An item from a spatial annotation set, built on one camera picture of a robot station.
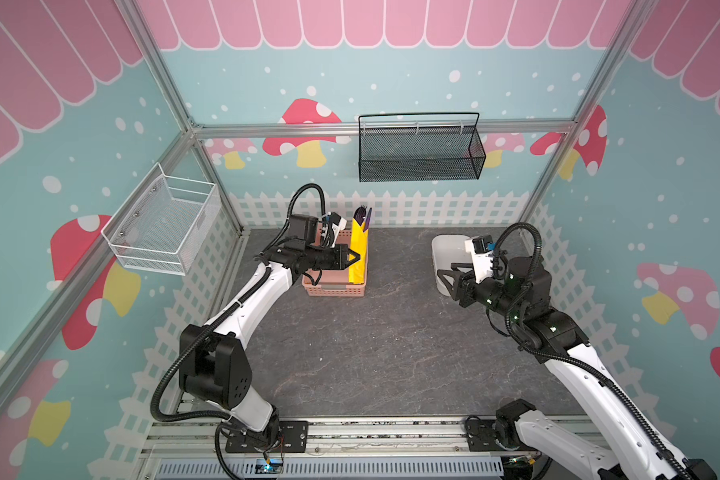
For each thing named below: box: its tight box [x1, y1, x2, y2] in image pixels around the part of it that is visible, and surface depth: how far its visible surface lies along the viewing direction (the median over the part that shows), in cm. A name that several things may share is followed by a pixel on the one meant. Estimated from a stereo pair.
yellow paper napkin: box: [348, 218, 369, 285], surface depth 83 cm
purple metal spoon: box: [353, 206, 367, 226], surface depth 83 cm
